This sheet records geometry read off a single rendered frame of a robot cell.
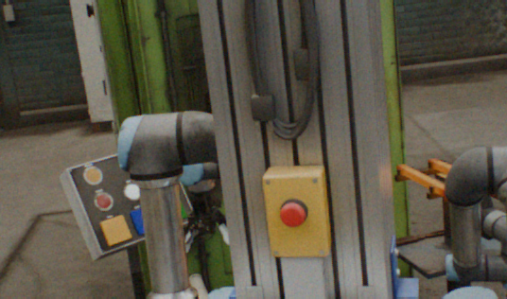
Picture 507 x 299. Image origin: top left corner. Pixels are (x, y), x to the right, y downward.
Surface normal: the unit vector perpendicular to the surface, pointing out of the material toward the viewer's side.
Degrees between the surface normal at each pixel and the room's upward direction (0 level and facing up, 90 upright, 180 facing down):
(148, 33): 90
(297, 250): 90
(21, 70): 88
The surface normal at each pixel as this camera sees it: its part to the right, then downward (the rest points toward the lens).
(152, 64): 0.23, 0.25
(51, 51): 0.03, 0.29
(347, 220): -0.22, 0.29
